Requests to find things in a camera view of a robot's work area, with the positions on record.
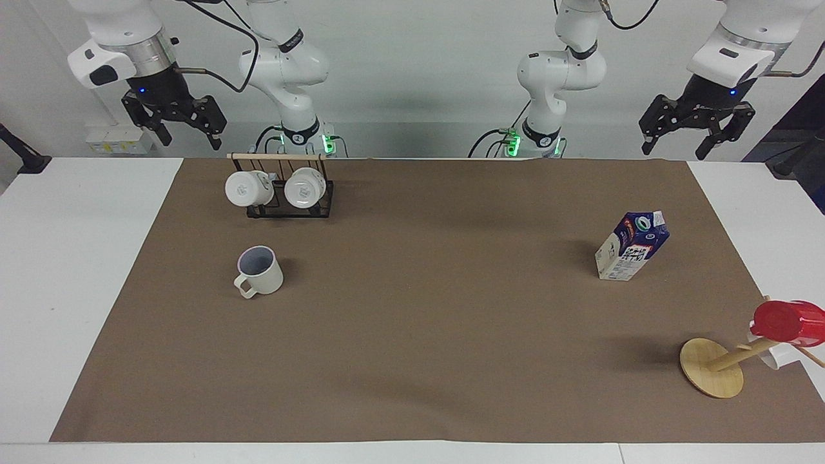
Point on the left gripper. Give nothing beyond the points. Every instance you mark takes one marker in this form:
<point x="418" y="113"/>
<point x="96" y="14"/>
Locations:
<point x="712" y="96"/>

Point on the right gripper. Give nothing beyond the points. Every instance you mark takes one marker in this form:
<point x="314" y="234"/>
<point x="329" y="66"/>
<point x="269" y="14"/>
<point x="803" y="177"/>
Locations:
<point x="158" y="91"/>

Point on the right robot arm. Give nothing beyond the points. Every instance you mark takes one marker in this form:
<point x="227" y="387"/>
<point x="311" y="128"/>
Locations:
<point x="283" y="64"/>

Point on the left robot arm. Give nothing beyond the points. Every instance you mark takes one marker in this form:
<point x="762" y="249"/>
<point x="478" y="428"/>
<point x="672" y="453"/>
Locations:
<point x="559" y="71"/>

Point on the blue and white milk carton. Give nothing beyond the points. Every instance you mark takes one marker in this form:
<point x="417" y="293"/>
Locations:
<point x="631" y="248"/>

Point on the red cup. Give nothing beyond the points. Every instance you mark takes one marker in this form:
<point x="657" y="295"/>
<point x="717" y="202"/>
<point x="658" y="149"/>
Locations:
<point x="786" y="322"/>

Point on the white cup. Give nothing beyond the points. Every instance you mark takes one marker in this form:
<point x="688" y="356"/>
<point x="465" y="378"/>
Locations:
<point x="776" y="354"/>

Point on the white mug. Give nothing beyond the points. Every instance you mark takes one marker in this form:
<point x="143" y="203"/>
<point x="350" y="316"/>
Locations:
<point x="303" y="188"/>
<point x="246" y="188"/>

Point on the black stand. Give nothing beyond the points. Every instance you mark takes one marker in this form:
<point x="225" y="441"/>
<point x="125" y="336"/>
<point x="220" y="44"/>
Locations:
<point x="19" y="154"/>
<point x="799" y="154"/>

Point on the beige mug with lilac inside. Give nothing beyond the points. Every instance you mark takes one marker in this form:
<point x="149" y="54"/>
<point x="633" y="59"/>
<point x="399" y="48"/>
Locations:
<point x="263" y="270"/>

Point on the wooden mug tree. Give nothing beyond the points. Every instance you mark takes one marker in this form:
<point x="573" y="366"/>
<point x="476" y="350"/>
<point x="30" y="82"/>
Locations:
<point x="709" y="368"/>

